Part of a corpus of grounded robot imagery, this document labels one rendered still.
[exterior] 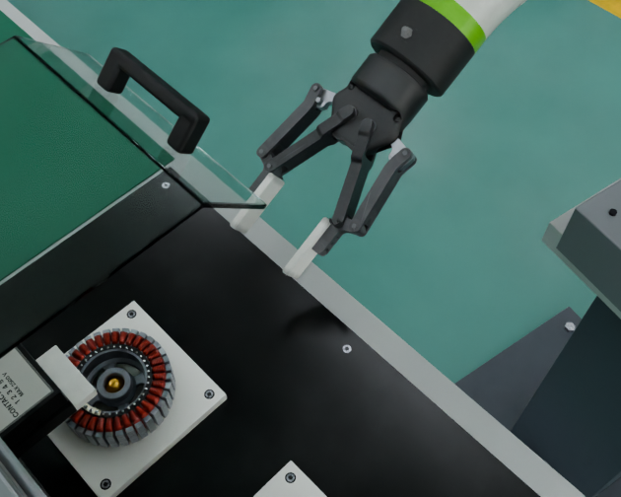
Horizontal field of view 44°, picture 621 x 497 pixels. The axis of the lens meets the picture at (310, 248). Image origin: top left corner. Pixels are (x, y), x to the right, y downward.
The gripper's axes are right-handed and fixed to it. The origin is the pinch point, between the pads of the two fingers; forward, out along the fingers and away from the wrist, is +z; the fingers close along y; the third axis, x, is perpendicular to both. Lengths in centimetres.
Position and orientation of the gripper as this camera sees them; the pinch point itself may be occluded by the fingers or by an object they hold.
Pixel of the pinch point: (279, 231)
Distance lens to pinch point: 78.9
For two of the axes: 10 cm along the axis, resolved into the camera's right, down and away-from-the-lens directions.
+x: -3.6, -1.8, -9.2
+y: -7.0, -5.9, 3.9
